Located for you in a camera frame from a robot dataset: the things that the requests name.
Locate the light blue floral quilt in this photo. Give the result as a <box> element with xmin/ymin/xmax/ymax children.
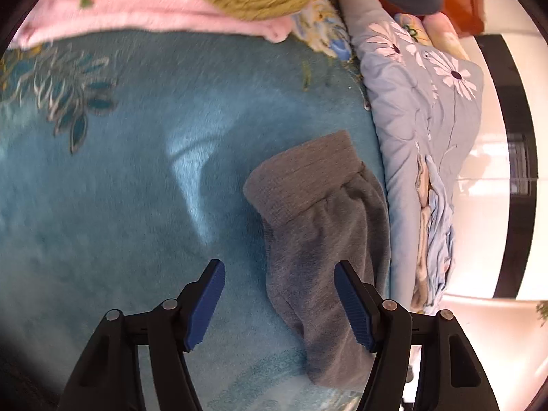
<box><xmin>339</xmin><ymin>0</ymin><xmax>484</xmax><ymax>311</ymax></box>

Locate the teal floral bed blanket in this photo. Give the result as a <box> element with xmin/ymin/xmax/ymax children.
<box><xmin>0</xmin><ymin>0</ymin><xmax>391</xmax><ymax>411</ymax></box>

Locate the light blue shirt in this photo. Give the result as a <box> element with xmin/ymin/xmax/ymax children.
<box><xmin>424</xmin><ymin>156</ymin><xmax>454</xmax><ymax>314</ymax></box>

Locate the pink pillow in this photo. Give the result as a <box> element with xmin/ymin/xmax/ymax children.
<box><xmin>423</xmin><ymin>12</ymin><xmax>469</xmax><ymax>60</ymax></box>

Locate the floral roll pillow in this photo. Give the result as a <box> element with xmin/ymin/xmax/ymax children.
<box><xmin>394</xmin><ymin>13</ymin><xmax>433</xmax><ymax>46</ymax></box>

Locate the beige yellow fleece garment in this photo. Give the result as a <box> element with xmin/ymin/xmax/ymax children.
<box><xmin>411</xmin><ymin>155</ymin><xmax>431</xmax><ymax>312</ymax></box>

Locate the pink folded garment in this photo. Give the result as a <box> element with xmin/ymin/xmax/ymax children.
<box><xmin>8</xmin><ymin>0</ymin><xmax>292</xmax><ymax>50</ymax></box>

